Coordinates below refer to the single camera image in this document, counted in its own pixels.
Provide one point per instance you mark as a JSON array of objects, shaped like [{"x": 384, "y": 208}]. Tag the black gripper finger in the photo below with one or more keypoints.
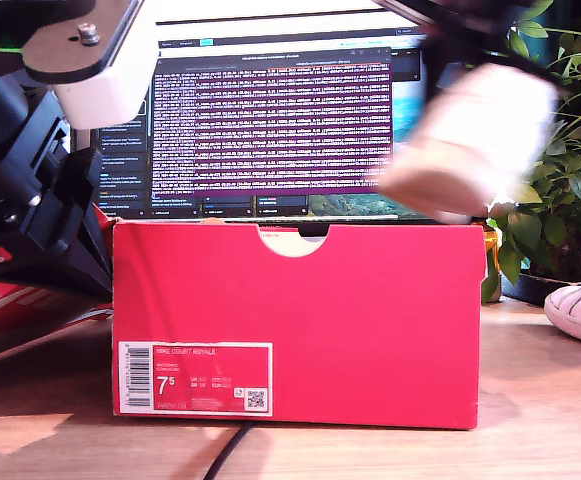
[
  {"x": 440, "y": 75},
  {"x": 520, "y": 62},
  {"x": 82, "y": 200},
  {"x": 45, "y": 265}
]

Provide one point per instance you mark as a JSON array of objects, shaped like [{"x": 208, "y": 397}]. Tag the red Nike shoebox lid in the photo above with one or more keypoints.
[{"x": 20, "y": 310}]

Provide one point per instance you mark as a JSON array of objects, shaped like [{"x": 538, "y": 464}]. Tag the red Nike shoebox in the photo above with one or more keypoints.
[{"x": 320, "y": 325}]

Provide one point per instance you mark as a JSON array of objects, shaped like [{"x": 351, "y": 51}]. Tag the green leafy houseplant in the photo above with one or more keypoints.
[{"x": 575, "y": 185}]

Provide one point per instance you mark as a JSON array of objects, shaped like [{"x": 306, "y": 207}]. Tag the wide black computer monitor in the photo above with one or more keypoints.
[{"x": 270, "y": 125}]

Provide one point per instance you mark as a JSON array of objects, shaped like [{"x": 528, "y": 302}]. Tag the amber pump bottle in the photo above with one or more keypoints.
[{"x": 491, "y": 245}]

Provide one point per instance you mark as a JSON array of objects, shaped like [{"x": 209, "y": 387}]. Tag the black plant tray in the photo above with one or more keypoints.
[{"x": 530, "y": 290}]

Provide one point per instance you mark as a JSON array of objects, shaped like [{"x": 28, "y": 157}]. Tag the white camera box with bracket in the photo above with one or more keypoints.
[{"x": 105, "y": 95}]

